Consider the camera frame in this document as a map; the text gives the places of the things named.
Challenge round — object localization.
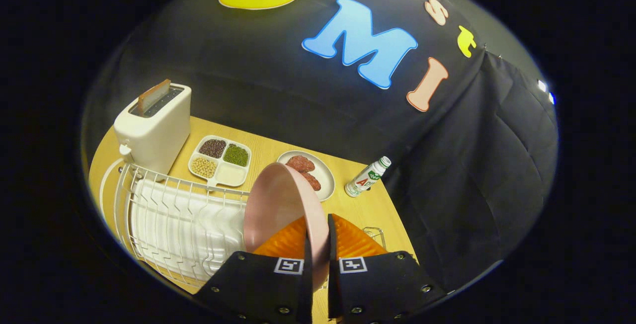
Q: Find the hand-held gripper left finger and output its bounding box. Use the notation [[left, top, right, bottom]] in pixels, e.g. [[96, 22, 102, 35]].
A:
[[193, 215, 314, 324]]

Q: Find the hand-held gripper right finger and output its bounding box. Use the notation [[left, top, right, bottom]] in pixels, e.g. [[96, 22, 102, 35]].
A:
[[327, 213, 448, 324]]

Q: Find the metal wire basket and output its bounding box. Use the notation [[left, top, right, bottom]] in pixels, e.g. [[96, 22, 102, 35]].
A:
[[363, 226, 388, 250]]

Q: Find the pink plate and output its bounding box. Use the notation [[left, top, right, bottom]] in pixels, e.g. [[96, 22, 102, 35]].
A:
[[243, 162, 330, 291]]

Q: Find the white wire dish rack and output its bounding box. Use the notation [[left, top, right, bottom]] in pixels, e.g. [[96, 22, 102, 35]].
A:
[[99, 158, 251, 289]]

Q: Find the beige round plate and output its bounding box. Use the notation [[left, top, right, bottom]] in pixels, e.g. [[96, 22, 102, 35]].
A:
[[276, 151, 336, 202]]

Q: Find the white drip tray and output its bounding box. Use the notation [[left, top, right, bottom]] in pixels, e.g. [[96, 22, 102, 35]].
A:
[[130, 179, 246, 285]]

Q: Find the white green label bottle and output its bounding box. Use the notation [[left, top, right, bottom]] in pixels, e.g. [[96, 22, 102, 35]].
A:
[[344, 156, 392, 198]]

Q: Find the white divided bean tray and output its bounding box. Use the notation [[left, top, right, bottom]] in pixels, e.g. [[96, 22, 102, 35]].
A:
[[188, 135, 252, 189]]

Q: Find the red meat piece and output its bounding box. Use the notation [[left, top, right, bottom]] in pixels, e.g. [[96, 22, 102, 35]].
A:
[[286, 155, 316, 173], [301, 171, 322, 191]]

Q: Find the white toaster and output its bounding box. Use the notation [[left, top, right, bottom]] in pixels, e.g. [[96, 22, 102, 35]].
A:
[[113, 83, 192, 178]]

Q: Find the brown bread slice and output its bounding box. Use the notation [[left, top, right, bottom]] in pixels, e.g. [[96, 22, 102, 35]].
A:
[[137, 79, 172, 116]]

